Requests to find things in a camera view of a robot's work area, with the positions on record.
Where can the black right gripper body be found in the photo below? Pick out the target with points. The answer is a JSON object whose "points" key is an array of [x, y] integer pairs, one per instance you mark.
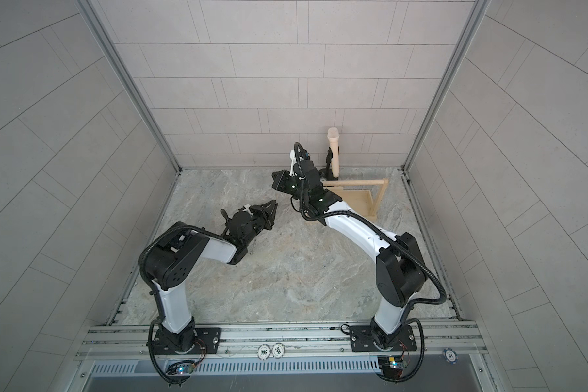
{"points": [[295, 185]]}

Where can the wooden jewelry display stand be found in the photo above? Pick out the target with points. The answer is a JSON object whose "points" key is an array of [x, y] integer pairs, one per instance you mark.
{"points": [[364, 196]]}

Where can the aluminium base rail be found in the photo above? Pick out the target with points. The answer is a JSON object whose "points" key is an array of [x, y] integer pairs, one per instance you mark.
{"points": [[318, 339]]}

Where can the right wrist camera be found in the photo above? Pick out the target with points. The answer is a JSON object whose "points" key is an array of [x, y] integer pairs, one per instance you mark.
{"points": [[293, 158]]}

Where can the ventilation grille strip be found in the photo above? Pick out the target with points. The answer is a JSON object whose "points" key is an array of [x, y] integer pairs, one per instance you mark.
{"points": [[246, 366]]}

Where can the left green circuit board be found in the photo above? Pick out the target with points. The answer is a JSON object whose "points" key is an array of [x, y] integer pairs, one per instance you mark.
{"points": [[183, 368]]}

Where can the poker chip on rail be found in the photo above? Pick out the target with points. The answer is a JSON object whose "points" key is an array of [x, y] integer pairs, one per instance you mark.
{"points": [[264, 352], [278, 350]]}

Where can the aluminium corner profile right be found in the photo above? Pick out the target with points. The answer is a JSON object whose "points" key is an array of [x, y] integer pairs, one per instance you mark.
{"points": [[472, 24]]}

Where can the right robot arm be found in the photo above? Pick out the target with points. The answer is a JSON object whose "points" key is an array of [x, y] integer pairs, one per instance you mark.
{"points": [[399, 266]]}

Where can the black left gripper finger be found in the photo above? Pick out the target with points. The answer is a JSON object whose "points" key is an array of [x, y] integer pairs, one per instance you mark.
{"points": [[269, 217], [266, 208]]}

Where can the green circuit board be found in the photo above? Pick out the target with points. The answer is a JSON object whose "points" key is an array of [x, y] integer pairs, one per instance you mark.
{"points": [[392, 367], [183, 368]]}

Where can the right poker chip on rail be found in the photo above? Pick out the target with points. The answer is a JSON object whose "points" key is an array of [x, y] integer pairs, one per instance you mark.
{"points": [[278, 350]]}

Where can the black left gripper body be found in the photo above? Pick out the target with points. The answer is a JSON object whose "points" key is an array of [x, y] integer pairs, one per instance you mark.
{"points": [[256, 224]]}

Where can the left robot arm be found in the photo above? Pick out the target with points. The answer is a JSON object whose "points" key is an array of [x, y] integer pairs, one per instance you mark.
{"points": [[167, 262]]}

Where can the aluminium corner profile left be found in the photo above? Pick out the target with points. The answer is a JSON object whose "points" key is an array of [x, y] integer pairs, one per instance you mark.
{"points": [[98, 31]]}

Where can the right green circuit board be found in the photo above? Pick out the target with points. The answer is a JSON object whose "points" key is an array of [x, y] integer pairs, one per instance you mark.
{"points": [[392, 367]]}

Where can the blue poker chip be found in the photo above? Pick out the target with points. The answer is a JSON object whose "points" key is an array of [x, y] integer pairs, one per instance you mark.
{"points": [[450, 355]]}

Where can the left poker chip on rail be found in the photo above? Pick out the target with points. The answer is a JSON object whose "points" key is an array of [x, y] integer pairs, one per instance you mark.
{"points": [[264, 352]]}

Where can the aluminium corner profile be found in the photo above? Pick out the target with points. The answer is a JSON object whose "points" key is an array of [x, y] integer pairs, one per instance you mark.
{"points": [[98, 31], [472, 24]]}

